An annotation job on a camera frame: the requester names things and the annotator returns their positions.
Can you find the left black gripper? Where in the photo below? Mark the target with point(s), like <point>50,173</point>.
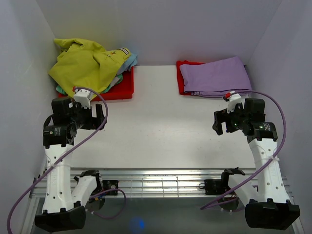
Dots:
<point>77,107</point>

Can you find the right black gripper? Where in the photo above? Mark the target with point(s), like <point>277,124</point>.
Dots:
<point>238,109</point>

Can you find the yellow-green trousers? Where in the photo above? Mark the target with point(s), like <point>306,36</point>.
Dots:
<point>86,63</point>

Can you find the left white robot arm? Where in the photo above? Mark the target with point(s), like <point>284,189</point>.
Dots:
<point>64,207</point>

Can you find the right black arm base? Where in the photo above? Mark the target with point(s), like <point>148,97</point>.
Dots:
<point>214,187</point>

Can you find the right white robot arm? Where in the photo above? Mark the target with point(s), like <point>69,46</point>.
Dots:
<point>268,206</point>

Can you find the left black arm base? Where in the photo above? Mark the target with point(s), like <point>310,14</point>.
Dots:
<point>95,204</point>

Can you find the folded purple trousers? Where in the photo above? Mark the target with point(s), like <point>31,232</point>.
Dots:
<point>215,79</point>

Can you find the red plastic tray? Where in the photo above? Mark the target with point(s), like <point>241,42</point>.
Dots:
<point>123,90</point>

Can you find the green white patterned garment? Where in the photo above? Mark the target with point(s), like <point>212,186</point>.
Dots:
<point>118,79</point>

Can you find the folded red garment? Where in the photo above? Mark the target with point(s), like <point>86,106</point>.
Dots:
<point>179,76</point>

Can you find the light blue garment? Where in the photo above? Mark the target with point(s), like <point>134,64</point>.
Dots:
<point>128,64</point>

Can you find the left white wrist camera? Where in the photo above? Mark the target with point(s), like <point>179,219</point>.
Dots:
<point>83,97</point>

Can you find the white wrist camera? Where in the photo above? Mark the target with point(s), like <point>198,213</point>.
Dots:
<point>83,97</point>
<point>233,99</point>

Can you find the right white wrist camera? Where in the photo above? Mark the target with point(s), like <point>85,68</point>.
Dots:
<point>233,99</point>

